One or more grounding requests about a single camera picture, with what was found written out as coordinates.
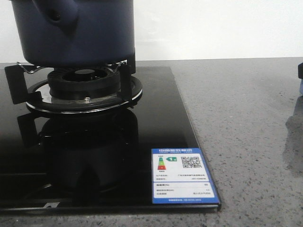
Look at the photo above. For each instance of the black metal pot support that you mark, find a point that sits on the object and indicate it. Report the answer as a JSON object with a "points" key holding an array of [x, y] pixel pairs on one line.
{"points": [[38, 97]]}

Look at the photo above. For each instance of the black glass gas stove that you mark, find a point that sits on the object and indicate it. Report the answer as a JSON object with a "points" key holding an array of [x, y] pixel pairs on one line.
{"points": [[92, 163]]}

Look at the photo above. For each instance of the blue energy efficiency label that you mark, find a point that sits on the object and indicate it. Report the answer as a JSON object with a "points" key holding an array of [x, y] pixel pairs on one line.
{"points": [[180, 176]]}

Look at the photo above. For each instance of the light blue ribbed cup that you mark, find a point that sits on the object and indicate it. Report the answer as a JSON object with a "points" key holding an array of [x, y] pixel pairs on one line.
{"points": [[301, 88]]}

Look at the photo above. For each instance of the black gas burner head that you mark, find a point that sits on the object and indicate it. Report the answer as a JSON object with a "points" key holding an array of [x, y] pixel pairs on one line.
{"points": [[77, 84]]}

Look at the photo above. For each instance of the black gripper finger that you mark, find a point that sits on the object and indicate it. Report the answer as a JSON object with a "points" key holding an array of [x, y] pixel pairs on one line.
{"points": [[300, 71]]}

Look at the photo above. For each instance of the dark blue cooking pot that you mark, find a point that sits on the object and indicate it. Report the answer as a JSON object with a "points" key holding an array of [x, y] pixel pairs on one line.
{"points": [[75, 33]]}

